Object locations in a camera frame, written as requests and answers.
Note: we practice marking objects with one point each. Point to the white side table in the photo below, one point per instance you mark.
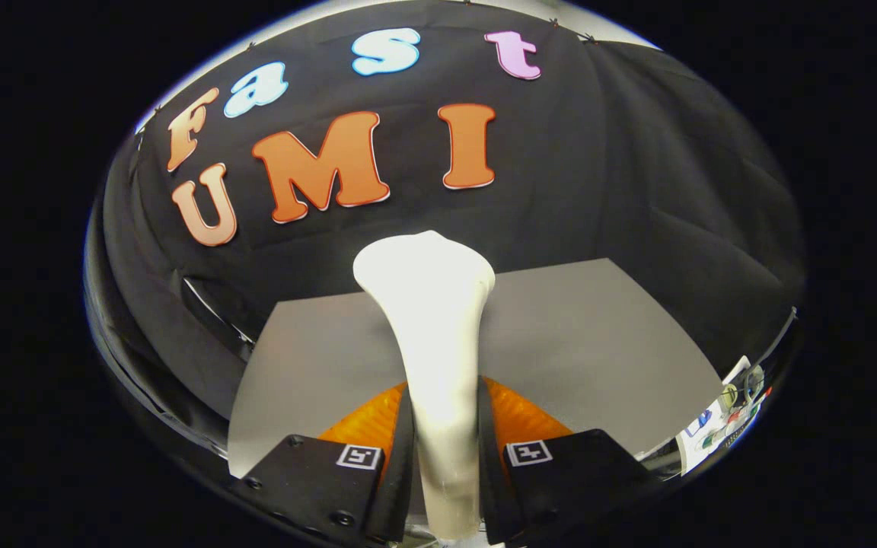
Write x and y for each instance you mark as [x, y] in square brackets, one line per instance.
[693, 443]

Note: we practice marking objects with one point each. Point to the grey top cabinet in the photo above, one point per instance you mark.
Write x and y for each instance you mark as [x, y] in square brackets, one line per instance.
[583, 350]

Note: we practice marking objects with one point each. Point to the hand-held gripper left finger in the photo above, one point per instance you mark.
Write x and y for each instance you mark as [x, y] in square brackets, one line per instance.
[399, 487]

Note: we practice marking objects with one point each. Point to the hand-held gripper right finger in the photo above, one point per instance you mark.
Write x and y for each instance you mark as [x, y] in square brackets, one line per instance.
[490, 495]

